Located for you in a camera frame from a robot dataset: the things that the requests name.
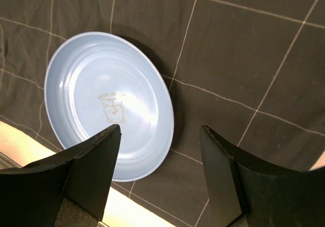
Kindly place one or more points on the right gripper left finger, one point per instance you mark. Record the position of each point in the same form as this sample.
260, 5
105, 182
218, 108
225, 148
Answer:
69, 188

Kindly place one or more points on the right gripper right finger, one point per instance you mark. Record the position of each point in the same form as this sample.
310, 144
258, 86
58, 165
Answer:
243, 186

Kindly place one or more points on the blue plastic plate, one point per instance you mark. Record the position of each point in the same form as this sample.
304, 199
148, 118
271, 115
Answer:
95, 80

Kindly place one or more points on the dark grey checked cloth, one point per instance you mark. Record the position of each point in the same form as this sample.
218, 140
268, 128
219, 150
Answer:
253, 70

